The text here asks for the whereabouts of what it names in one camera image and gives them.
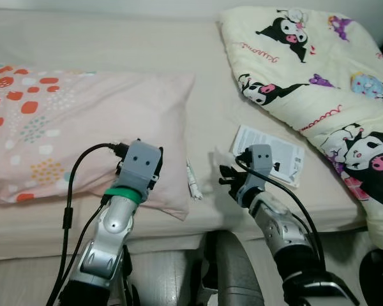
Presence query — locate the cream bed mattress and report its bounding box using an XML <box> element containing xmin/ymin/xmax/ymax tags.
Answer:
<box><xmin>0</xmin><ymin>10</ymin><xmax>383</xmax><ymax>259</ymax></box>

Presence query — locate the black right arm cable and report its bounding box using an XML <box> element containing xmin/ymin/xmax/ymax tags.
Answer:
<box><xmin>235</xmin><ymin>148</ymin><xmax>326</xmax><ymax>272</ymax></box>

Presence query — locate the black floor fan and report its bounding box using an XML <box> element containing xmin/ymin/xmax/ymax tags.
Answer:
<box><xmin>359</xmin><ymin>249</ymin><xmax>383</xmax><ymax>306</ymax></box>

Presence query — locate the grey right robot leg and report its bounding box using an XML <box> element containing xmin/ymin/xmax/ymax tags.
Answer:
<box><xmin>207</xmin><ymin>229</ymin><xmax>267</xmax><ymax>306</ymax></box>

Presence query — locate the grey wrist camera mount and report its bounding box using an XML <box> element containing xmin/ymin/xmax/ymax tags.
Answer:
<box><xmin>118</xmin><ymin>140</ymin><xmax>162</xmax><ymax>192</ymax></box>
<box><xmin>251</xmin><ymin>144</ymin><xmax>273</xmax><ymax>186</ymax></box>

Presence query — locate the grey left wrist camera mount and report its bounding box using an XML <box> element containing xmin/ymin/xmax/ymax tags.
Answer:
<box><xmin>118</xmin><ymin>140</ymin><xmax>162</xmax><ymax>192</ymax></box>

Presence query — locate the white printed booklet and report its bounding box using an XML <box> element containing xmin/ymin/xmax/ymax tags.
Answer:
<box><xmin>230</xmin><ymin>124</ymin><xmax>305</xmax><ymax>187</ymax></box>

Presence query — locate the pink spotted pillow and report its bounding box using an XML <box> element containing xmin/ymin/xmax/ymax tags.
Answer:
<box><xmin>0</xmin><ymin>64</ymin><xmax>195</xmax><ymax>221</ymax></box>

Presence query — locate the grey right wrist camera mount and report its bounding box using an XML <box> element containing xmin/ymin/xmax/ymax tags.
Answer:
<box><xmin>251</xmin><ymin>144</ymin><xmax>273</xmax><ymax>186</ymax></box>

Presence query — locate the cream cartoon print quilt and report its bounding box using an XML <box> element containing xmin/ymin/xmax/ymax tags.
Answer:
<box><xmin>218</xmin><ymin>6</ymin><xmax>383</xmax><ymax>249</ymax></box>

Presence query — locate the small white tube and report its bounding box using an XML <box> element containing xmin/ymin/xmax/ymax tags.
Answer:
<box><xmin>186</xmin><ymin>159</ymin><xmax>203</xmax><ymax>200</ymax></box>

